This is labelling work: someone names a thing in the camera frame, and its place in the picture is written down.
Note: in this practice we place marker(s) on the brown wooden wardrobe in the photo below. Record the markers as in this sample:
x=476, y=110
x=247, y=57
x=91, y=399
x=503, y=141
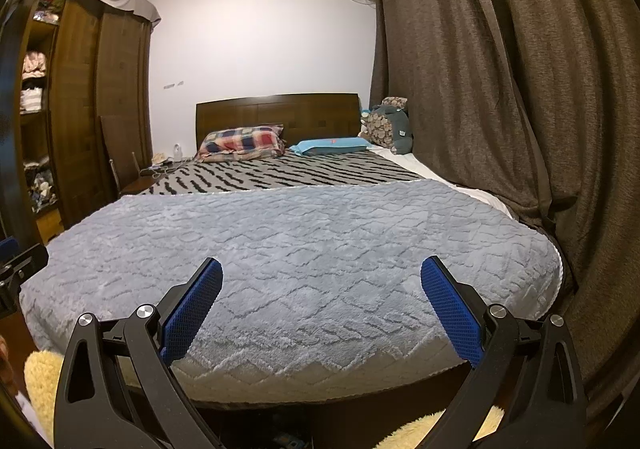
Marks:
x=75, y=119

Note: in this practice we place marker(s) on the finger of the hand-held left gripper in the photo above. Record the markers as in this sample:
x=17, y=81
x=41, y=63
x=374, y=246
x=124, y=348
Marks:
x=22, y=264

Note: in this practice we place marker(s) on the blue pillow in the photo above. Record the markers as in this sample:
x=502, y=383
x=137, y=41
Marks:
x=330, y=145

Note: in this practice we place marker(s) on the white bed sheet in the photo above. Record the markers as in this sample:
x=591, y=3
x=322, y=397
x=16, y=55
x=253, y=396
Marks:
x=450, y=179

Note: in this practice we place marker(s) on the brown curtain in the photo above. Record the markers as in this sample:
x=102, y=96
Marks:
x=525, y=104

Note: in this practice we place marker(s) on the grey fluffy blanket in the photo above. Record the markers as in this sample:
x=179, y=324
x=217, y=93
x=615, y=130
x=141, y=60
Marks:
x=300, y=259

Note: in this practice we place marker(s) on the yellow fluffy rug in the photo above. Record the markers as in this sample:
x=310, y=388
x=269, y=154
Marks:
x=40, y=379

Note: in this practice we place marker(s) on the plaid pillow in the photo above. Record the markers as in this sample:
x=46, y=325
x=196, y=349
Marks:
x=242, y=141

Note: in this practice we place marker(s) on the zebra striped blanket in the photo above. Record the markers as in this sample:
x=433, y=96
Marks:
x=285, y=171

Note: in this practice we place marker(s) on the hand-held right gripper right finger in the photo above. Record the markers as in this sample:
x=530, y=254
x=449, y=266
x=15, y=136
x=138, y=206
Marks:
x=452, y=314

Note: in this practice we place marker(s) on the grey plush toy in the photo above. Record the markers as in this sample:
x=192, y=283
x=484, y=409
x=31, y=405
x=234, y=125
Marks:
x=400, y=131

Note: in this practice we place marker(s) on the wooden nightstand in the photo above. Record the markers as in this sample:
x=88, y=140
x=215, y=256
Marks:
x=137, y=186

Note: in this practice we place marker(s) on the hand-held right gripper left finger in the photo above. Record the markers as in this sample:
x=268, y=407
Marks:
x=192, y=309

